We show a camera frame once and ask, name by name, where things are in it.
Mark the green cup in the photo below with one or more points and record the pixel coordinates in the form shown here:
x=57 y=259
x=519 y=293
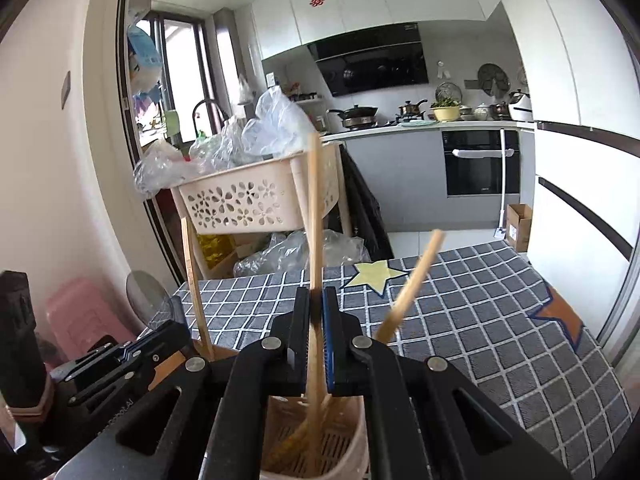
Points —
x=172 y=122

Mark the black range hood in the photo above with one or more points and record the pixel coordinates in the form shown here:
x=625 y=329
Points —
x=375 y=65

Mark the black built-in oven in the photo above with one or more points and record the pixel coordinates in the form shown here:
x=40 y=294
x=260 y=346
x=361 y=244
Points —
x=475 y=175

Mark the hanging clear plastic bag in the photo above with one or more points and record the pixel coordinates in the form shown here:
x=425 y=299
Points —
x=244 y=91

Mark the small clear plastic bag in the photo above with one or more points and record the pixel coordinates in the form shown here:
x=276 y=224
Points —
x=215 y=147

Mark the white rice cooker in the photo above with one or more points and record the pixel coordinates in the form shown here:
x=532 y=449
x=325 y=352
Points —
x=520 y=105

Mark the black knife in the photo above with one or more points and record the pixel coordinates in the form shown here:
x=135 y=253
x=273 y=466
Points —
x=20 y=335

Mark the hanging blue white bag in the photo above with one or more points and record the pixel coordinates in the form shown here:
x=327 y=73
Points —
x=142 y=50

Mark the white upper kitchen cabinets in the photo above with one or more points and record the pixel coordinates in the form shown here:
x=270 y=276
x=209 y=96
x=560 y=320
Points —
x=350 y=5

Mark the beige plastic utensil holder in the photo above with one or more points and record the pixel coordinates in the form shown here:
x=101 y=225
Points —
x=345 y=440

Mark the steel pot with lid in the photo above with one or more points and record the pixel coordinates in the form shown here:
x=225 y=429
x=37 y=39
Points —
x=412 y=109

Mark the white mop pole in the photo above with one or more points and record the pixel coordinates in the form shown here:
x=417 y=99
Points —
x=501 y=185

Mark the round metal steamer rack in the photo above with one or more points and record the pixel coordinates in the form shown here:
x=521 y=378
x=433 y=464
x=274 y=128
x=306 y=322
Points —
x=492 y=77

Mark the yellow packet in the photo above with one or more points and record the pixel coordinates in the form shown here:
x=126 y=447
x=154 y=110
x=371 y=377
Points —
x=215 y=250

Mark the beige flower-cutout storage cart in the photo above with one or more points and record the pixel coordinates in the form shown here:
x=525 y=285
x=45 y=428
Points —
x=230 y=200

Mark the pink plastic stool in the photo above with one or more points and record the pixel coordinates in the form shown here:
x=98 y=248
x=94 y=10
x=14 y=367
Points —
x=85 y=310

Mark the black arched faucet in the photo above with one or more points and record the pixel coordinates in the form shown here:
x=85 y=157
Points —
x=205 y=101

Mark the grey kitchen counter cabinet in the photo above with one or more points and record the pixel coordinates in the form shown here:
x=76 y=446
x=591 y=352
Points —
x=405 y=175

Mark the black plastic bag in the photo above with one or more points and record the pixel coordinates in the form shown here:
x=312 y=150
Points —
x=365 y=210

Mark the metal spoon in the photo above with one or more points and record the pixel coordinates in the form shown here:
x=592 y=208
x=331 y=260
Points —
x=145 y=292

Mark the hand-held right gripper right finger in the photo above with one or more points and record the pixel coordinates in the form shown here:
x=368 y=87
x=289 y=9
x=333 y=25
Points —
x=329 y=350

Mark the white refrigerator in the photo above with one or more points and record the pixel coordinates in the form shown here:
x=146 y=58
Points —
x=575 y=60

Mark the grey wall switch panel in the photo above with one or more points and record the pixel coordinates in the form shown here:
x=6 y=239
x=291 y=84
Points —
x=65 y=90

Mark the clear plastic bag on shelf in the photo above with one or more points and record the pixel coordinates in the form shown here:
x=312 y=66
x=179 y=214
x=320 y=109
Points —
x=290 y=255

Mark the black wok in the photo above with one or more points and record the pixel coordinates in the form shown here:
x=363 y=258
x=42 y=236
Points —
x=357 y=112

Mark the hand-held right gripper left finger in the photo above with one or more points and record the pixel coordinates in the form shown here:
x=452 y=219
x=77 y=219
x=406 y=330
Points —
x=302 y=340

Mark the grey checked star tablecloth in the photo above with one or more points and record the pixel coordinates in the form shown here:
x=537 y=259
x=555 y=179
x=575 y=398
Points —
x=475 y=360

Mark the crumpled clear plastic bag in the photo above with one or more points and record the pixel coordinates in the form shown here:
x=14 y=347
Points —
x=155 y=165

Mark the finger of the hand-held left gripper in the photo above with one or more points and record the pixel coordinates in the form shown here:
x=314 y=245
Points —
x=115 y=375
x=160 y=335

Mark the yellow bowl with greens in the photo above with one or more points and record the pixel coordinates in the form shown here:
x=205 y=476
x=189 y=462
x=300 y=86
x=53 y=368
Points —
x=445 y=112

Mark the cardboard box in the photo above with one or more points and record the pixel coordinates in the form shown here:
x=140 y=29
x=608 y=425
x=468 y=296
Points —
x=517 y=225

